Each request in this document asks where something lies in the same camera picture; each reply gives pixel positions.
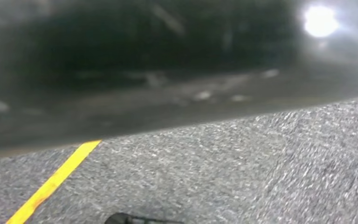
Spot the yellow floor tape strip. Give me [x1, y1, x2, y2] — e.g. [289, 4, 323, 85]
[0, 140, 102, 224]

